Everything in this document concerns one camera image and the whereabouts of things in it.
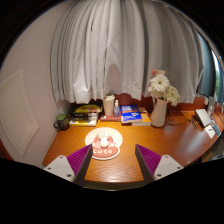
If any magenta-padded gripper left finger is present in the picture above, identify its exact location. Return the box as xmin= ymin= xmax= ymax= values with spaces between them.
xmin=43 ymin=144 xmax=94 ymax=186

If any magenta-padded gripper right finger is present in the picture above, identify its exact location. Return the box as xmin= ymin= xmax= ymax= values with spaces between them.
xmin=134 ymin=144 xmax=184 ymax=185

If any white rabbit-shaped computer mouse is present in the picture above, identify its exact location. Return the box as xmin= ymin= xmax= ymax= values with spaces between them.
xmin=97 ymin=131 xmax=110 ymax=149

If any round cartoon-print mouse pad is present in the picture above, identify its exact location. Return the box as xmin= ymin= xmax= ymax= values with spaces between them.
xmin=84 ymin=126 xmax=124 ymax=161

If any dark mug with green inside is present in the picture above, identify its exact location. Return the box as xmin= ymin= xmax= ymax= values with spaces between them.
xmin=53 ymin=113 xmax=71 ymax=131

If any yellow and white book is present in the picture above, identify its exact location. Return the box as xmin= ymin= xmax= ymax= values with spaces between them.
xmin=69 ymin=119 xmax=98 ymax=127

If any orange book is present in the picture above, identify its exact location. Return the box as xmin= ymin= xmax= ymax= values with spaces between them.
xmin=131 ymin=106 xmax=152 ymax=127

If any white ceramic jug vase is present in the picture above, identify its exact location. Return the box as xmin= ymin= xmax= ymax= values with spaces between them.
xmin=150 ymin=97 xmax=169 ymax=128

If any white flat device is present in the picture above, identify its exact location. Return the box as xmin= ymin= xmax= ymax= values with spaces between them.
xmin=194 ymin=108 xmax=213 ymax=128

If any yellow and black book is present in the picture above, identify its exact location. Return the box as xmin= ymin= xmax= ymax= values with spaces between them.
xmin=73 ymin=103 xmax=103 ymax=114

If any blue book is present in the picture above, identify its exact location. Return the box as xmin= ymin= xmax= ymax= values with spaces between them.
xmin=120 ymin=104 xmax=143 ymax=125

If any red-brown book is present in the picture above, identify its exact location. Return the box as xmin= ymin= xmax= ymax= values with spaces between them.
xmin=99 ymin=114 xmax=122 ymax=122

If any clear spray bottle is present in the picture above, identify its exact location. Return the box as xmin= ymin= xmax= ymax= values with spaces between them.
xmin=113 ymin=99 xmax=121 ymax=118

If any cream lidded tumbler cup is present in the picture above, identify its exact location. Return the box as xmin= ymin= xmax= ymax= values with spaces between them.
xmin=102 ymin=93 xmax=116 ymax=117

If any white flower bouquet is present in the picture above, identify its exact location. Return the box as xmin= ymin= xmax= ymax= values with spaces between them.
xmin=147 ymin=69 xmax=181 ymax=107

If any glass window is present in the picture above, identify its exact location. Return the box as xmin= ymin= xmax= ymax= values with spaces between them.
xmin=198 ymin=33 xmax=224 ymax=104

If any white pleated curtain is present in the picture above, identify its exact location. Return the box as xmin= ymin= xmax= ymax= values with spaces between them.
xmin=50 ymin=0 xmax=205 ymax=105

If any black cable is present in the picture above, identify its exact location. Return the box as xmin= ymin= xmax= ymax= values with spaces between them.
xmin=166 ymin=108 xmax=188 ymax=127

